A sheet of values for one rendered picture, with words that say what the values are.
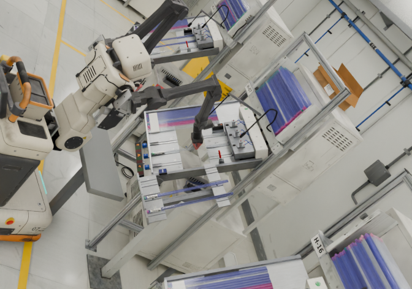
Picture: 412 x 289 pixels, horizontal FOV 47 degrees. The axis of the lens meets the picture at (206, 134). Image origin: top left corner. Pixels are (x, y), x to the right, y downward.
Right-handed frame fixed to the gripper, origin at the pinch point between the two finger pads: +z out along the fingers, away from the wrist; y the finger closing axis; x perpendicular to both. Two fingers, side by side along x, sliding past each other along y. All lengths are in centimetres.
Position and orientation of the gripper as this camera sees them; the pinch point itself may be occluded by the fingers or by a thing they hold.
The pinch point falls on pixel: (196, 147)
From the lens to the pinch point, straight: 318.9
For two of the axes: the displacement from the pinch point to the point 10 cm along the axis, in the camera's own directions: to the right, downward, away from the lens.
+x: -9.8, 0.6, -1.8
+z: -0.6, 7.9, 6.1
